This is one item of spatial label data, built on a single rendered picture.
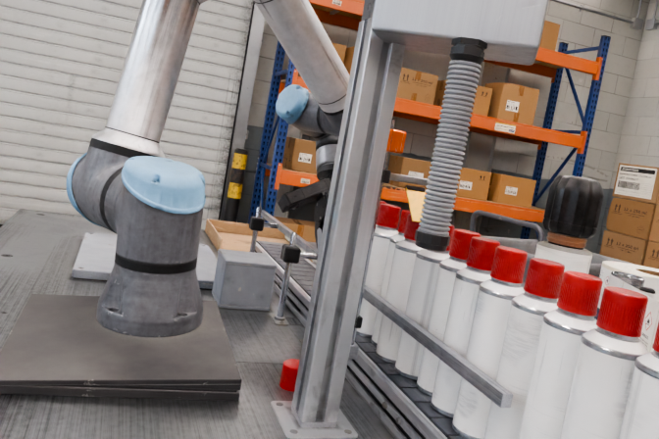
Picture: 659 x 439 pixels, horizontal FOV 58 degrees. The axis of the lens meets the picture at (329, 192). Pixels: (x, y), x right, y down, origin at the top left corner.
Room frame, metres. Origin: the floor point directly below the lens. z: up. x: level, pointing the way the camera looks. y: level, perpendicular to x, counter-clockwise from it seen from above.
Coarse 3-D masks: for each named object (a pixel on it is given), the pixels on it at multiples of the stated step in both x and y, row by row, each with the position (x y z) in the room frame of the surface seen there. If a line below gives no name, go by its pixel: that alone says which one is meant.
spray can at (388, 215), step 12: (384, 204) 0.92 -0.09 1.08; (384, 216) 0.90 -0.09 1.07; (396, 216) 0.91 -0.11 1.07; (384, 228) 0.90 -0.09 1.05; (384, 240) 0.89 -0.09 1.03; (372, 252) 0.90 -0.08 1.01; (384, 252) 0.89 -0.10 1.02; (372, 264) 0.90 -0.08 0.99; (384, 264) 0.89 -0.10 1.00; (372, 276) 0.90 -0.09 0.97; (372, 288) 0.89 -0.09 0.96; (360, 312) 0.90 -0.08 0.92; (372, 312) 0.89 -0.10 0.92; (372, 324) 0.89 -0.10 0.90
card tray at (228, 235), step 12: (216, 228) 1.83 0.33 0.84; (228, 228) 1.84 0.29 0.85; (240, 228) 1.86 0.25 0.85; (264, 228) 1.88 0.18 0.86; (276, 228) 1.89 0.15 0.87; (216, 240) 1.61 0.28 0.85; (228, 240) 1.72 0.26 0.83; (240, 240) 1.75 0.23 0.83; (264, 240) 1.82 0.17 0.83; (276, 240) 1.86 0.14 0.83
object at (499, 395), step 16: (304, 240) 1.19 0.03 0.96; (368, 288) 0.87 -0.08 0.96; (384, 304) 0.79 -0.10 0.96; (400, 320) 0.74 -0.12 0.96; (416, 336) 0.70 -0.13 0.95; (432, 336) 0.68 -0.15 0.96; (432, 352) 0.66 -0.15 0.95; (448, 352) 0.63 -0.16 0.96; (464, 368) 0.60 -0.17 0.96; (480, 384) 0.57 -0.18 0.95; (496, 384) 0.56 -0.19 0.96; (496, 400) 0.54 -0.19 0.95
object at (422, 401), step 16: (272, 256) 1.38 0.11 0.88; (304, 272) 1.27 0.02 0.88; (304, 288) 1.13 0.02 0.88; (368, 352) 0.83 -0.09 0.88; (384, 368) 0.77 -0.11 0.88; (400, 384) 0.73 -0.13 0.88; (416, 384) 0.74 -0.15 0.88; (416, 400) 0.69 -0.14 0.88; (432, 416) 0.65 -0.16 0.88; (448, 432) 0.62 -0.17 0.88
